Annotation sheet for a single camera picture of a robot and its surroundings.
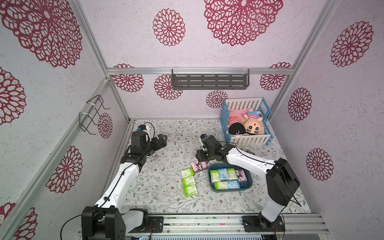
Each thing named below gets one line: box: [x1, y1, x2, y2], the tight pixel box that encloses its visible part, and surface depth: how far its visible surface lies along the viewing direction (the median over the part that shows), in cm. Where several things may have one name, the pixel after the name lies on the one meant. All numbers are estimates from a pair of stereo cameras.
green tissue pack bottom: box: [183, 183, 198, 197], surface depth 85 cm
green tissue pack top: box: [226, 168, 238, 181], surface depth 89 cm
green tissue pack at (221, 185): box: [214, 181, 228, 190], surface depth 86 cm
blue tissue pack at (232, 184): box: [227, 180, 241, 189], surface depth 86 cm
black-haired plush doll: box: [226, 117, 246, 136], surface depth 102 cm
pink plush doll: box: [227, 108, 254, 126], surface depth 111 cm
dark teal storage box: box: [208, 162, 253, 193], surface depth 86 cm
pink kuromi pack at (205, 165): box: [201, 161, 210, 170], surface depth 94 cm
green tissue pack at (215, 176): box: [210, 170, 221, 183], surface depth 89 cm
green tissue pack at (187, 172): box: [181, 167, 195, 179], surface depth 91 cm
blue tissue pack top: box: [218, 168, 229, 182], surface depth 89 cm
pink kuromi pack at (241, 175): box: [235, 169, 248, 182], surface depth 89 cm
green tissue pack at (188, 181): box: [181, 175, 196, 188], surface depth 87 cm
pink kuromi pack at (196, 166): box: [190, 161, 203, 173], surface depth 94 cm
